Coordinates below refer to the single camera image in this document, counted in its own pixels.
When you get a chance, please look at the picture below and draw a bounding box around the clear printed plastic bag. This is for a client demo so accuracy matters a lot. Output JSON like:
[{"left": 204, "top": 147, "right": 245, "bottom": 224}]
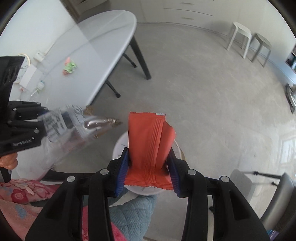
[{"left": 38, "top": 105, "right": 122, "bottom": 171}]

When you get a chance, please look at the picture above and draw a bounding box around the orange snack packet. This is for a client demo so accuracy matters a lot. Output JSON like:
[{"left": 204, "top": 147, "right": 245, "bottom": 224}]
[{"left": 125, "top": 112, "right": 176, "bottom": 190}]

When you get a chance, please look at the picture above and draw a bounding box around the pink white trash bin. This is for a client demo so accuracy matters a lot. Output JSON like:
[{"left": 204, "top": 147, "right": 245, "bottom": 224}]
[{"left": 112, "top": 131, "right": 185, "bottom": 196}]

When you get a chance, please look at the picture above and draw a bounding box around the person's left hand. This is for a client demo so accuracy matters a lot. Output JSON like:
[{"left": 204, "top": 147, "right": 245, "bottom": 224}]
[{"left": 0, "top": 153, "right": 18, "bottom": 170}]

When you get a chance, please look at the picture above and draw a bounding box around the grey chair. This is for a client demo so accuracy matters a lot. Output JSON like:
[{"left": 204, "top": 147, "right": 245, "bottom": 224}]
[{"left": 230, "top": 169, "right": 295, "bottom": 230}]

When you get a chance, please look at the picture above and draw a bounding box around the white cardboard box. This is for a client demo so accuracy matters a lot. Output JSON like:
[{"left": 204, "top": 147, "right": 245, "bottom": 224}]
[{"left": 20, "top": 65, "right": 38, "bottom": 90}]

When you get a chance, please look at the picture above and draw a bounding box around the pink crumpled paper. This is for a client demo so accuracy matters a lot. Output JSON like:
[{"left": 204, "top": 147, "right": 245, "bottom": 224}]
[{"left": 62, "top": 57, "right": 70, "bottom": 75}]

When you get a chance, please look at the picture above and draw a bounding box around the green crumpled paper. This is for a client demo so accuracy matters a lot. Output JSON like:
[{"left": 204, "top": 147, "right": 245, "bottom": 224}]
[{"left": 69, "top": 61, "right": 77, "bottom": 73}]

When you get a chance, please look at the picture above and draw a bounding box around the grey stool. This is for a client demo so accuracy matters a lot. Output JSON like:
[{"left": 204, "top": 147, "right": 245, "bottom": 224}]
[{"left": 251, "top": 33, "right": 272, "bottom": 67}]

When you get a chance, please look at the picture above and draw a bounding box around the white stool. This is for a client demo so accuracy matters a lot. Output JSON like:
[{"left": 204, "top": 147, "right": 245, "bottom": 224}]
[{"left": 226, "top": 22, "right": 252, "bottom": 59}]

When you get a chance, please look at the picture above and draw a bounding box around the beige drawer cabinet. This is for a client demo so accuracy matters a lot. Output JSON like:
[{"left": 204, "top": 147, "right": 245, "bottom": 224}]
[{"left": 140, "top": 1, "right": 267, "bottom": 34}]

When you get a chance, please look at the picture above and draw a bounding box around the white round wall clock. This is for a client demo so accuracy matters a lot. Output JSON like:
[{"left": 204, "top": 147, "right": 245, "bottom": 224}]
[{"left": 14, "top": 53, "right": 31, "bottom": 84}]

